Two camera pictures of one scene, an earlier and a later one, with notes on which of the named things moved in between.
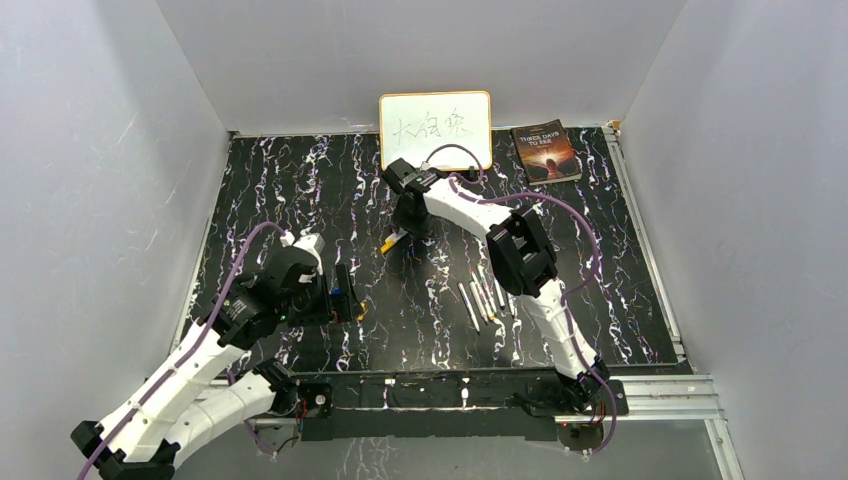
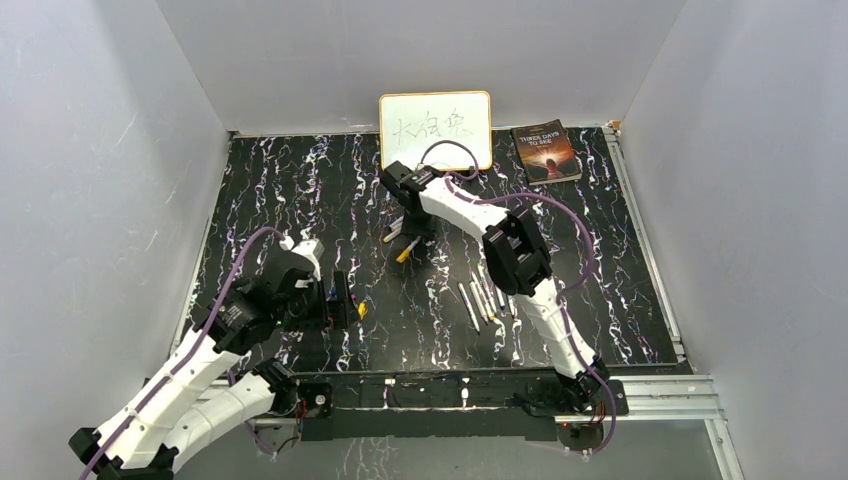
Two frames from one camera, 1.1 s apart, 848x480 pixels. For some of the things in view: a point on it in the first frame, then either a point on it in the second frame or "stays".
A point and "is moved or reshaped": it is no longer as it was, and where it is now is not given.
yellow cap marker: (485, 304) stays
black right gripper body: (416, 224) stays
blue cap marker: (499, 296) stays
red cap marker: (392, 240) is moved or reshaped
